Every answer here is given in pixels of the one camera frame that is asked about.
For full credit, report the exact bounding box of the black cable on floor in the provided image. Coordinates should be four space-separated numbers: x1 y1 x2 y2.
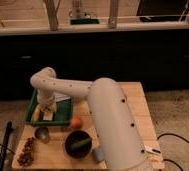
157 132 189 171

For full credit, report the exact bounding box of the orange fruit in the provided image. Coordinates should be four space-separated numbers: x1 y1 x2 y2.
70 117 84 129

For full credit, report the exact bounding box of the blue sponge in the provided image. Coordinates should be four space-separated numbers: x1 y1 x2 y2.
92 148 104 163

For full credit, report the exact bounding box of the beige eraser block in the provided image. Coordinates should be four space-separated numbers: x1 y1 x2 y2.
43 112 53 121

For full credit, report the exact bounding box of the black rod at left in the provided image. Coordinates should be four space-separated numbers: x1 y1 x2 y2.
0 121 13 171

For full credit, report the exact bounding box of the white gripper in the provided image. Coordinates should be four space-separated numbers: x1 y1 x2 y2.
37 90 57 112

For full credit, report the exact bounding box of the green cucumber in bowl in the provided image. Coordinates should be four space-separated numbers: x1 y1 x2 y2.
70 138 92 150

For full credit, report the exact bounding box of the green base stand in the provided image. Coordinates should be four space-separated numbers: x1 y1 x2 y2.
70 18 100 25

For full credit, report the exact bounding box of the dark round bowl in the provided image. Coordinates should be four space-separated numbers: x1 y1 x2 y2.
65 130 92 159

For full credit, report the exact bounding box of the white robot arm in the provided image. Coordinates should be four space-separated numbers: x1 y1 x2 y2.
30 67 154 171

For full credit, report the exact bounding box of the green plastic tray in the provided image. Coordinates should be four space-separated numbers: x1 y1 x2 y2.
25 90 73 126

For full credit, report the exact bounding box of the small metal cup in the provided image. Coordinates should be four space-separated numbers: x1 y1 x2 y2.
35 127 50 144

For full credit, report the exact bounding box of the yellow banana piece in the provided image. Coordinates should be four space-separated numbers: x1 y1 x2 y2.
31 104 41 122

